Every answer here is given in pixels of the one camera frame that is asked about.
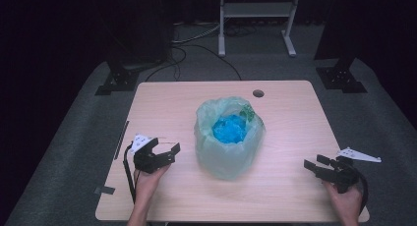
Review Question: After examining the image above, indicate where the black floor cable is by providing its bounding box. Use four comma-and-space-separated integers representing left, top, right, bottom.
145, 43, 243, 83

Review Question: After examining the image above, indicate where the black tape piece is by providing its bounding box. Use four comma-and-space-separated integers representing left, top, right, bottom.
93, 185, 117, 197

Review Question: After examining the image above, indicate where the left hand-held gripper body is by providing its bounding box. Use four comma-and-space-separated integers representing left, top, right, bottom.
130, 133, 172, 174

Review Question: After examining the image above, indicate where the white metal stand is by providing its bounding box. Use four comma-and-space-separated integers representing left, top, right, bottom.
217, 0, 302, 59

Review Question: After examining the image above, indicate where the green crumpled wrapper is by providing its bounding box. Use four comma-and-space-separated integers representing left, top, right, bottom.
238, 103, 257, 123

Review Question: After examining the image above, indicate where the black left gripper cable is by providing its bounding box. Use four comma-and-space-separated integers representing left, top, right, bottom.
122, 141, 138, 205

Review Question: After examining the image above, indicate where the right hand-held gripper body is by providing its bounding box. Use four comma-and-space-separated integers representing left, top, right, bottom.
328, 146, 383, 195

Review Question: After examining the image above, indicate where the black strip on table edge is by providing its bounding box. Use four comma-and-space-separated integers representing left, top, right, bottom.
113, 120, 131, 161

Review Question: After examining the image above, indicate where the black stand base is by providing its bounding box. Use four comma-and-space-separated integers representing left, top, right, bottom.
315, 54, 369, 94
94, 51, 143, 97

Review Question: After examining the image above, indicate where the grey floor cable bundle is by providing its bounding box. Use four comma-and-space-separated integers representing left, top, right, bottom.
170, 21, 221, 45

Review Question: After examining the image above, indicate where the black equipment box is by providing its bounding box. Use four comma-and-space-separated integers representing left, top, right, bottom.
107, 0, 175, 67

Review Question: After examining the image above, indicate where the person's right hand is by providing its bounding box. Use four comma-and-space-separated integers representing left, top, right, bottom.
322, 181, 364, 221

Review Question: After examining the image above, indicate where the green plastic trash bag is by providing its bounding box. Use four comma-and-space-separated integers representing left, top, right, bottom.
193, 95, 267, 182

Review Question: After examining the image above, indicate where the blue crumpled plastic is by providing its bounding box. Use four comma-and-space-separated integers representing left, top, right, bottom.
210, 113, 249, 145

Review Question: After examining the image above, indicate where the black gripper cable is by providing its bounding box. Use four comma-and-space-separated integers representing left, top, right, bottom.
344, 161, 370, 216
122, 141, 138, 205

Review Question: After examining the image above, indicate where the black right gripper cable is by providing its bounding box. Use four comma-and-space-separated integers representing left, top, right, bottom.
344, 161, 370, 216

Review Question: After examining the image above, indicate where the person's left hand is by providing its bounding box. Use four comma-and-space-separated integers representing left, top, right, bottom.
134, 164, 172, 204

